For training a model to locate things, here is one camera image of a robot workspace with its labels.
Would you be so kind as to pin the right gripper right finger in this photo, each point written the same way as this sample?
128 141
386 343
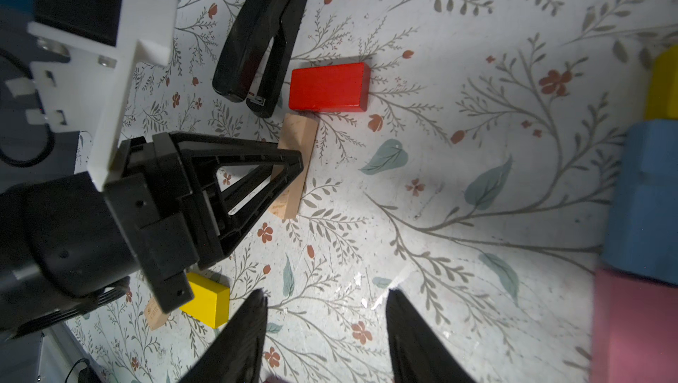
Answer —
416 353

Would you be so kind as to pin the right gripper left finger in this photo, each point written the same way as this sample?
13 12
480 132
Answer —
236 354

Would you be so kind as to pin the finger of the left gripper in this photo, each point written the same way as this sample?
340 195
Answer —
231 188

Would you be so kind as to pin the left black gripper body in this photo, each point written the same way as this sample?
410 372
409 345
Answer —
65 244

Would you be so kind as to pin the wooden block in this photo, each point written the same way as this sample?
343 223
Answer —
154 315
298 136

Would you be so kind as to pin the red block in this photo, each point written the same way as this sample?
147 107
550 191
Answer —
337 88

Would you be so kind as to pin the pink block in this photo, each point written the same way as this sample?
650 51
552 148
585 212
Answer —
634 329

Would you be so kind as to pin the light blue block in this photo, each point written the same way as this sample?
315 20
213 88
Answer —
641 235

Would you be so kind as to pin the yellow block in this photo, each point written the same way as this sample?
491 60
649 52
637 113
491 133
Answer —
211 302
662 98

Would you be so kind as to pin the black stapler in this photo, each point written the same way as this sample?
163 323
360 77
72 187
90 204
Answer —
257 53

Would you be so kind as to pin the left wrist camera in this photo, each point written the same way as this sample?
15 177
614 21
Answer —
100 42

